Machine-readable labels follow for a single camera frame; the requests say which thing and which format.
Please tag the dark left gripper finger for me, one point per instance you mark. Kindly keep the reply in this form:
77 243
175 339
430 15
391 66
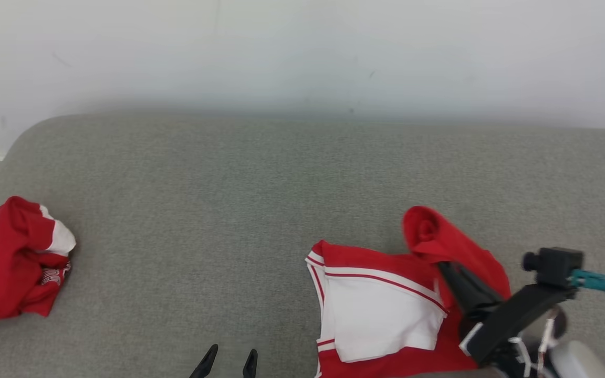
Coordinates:
250 365
205 365

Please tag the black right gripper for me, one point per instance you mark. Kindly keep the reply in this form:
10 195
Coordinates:
512 320

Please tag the red Bulls 23 jersey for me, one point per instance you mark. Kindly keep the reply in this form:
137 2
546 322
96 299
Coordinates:
376 310

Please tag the red Bulls shorts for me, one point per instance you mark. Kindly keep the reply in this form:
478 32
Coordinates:
3 262

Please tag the grey fabric sofa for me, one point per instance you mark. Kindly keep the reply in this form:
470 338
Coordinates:
229 236

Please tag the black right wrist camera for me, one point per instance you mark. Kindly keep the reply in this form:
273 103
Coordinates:
557 265

